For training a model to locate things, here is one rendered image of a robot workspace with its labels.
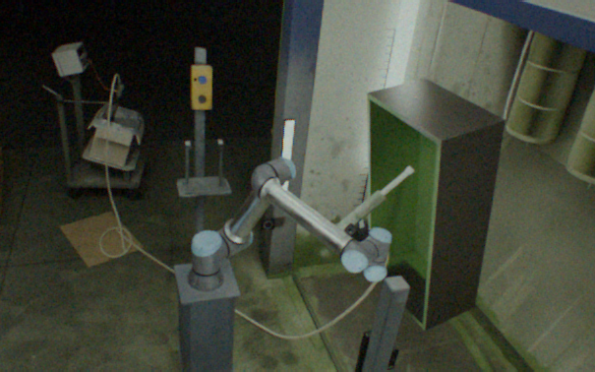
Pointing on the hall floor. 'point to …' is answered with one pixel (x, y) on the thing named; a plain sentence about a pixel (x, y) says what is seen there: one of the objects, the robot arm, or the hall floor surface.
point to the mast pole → (386, 324)
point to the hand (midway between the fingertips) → (356, 221)
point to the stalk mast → (199, 152)
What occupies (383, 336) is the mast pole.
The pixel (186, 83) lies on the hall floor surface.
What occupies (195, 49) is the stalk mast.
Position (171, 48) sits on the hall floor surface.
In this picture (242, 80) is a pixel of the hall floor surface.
